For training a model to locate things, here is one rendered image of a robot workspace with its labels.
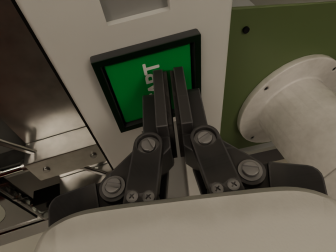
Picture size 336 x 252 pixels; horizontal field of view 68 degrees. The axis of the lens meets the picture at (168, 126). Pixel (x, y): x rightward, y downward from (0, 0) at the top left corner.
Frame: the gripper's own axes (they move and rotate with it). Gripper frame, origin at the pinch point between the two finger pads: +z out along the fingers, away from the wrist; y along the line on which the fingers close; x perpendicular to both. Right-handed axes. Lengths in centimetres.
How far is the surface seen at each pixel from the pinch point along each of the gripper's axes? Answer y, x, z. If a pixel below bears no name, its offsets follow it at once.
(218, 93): 3.2, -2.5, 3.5
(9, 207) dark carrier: -21.7, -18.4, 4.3
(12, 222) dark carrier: -23.7, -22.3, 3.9
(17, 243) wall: -124, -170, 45
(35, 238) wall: -113, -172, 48
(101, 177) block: -10.4, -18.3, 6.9
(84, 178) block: -12.7, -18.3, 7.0
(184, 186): 0.1, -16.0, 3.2
